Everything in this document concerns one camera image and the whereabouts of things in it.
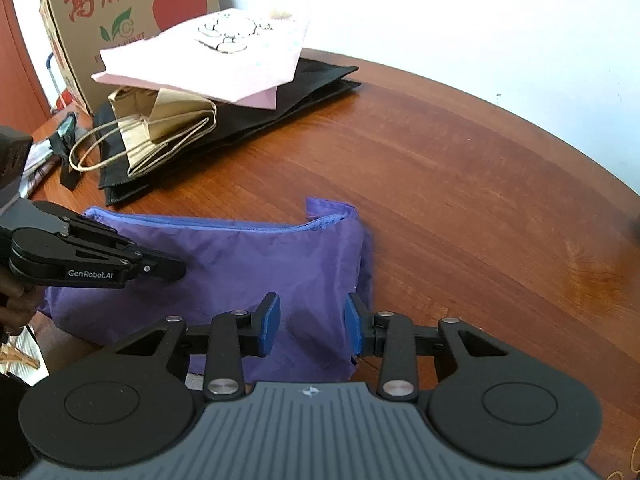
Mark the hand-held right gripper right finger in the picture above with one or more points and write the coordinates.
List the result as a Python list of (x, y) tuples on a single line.
[(355, 325)]

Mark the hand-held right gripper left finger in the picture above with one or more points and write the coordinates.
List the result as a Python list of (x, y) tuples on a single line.
[(270, 322)]

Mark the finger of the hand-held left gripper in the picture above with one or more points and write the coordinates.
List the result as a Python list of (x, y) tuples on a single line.
[(160, 270)]

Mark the purple shopping bag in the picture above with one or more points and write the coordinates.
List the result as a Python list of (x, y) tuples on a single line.
[(225, 260)]

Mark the brown paper bag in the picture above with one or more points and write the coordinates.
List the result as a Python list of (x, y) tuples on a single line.
[(165, 125)]

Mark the pink paper bag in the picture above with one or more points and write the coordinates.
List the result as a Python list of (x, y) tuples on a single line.
[(200, 70)]

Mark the black cloth bag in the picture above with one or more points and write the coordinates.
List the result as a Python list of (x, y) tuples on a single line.
[(310, 85)]

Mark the person's left hand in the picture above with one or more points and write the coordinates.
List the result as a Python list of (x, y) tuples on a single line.
[(20, 307)]

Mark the red wooden door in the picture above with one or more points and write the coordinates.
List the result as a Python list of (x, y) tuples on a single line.
[(20, 60)]

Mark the cardboard fruit box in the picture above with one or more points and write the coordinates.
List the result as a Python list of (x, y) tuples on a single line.
[(100, 10)]

